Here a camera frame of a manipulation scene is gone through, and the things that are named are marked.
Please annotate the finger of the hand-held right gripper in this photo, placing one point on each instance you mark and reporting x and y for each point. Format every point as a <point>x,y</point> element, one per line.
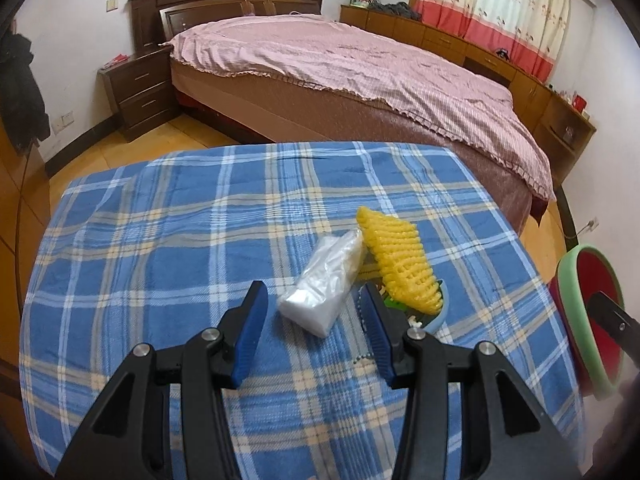
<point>615,321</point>

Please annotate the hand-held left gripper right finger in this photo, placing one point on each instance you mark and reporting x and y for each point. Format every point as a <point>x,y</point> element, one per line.
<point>378,340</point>

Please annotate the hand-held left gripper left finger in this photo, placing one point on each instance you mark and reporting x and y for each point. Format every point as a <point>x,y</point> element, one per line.
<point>250,340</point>

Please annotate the green bin with red inside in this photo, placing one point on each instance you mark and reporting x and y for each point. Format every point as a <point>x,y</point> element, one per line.
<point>594,275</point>

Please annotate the white plastic packet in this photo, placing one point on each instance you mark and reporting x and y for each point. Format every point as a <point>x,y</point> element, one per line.
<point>320,285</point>

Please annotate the blue green plastic toy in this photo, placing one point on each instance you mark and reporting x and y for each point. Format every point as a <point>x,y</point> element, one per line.
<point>434,317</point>

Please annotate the yellow foam fruit net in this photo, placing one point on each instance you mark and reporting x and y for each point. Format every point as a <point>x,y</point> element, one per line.
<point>400,260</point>

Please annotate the blue plaid blanket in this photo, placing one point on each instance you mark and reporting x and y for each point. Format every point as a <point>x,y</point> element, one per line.
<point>175,240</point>

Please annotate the open wooden shelf cabinet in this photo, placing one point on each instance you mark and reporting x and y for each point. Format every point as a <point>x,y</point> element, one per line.
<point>550,127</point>

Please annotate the red cup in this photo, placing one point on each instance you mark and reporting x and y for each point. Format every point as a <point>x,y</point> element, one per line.
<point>579,102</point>

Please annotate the bed with brown skirt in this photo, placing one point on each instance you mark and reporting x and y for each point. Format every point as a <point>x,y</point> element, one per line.
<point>300,115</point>

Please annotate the dark wooden nightstand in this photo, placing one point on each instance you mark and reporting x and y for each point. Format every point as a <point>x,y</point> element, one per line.
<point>145,95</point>

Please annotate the bed with pink cover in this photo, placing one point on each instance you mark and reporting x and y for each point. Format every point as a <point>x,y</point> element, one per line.
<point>350,55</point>

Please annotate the red item on nightstand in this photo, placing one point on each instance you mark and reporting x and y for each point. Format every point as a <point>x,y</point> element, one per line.
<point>115,61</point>

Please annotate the row of wooden cabinets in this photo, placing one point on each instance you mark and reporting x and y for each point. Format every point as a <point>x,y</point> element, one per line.
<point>400,25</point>

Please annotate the dark clothes pile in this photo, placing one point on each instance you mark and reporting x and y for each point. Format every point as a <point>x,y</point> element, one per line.
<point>395,10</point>

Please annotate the black jacket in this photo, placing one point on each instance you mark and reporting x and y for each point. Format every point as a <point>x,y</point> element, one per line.
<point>22,95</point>

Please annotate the cream and red curtain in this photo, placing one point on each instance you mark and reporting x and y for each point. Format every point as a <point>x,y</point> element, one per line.
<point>500,5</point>

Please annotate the white wall socket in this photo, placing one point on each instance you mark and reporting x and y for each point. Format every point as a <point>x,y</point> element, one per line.
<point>64,122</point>

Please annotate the wall light switch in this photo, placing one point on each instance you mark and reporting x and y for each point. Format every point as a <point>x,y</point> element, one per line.
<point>112,5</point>

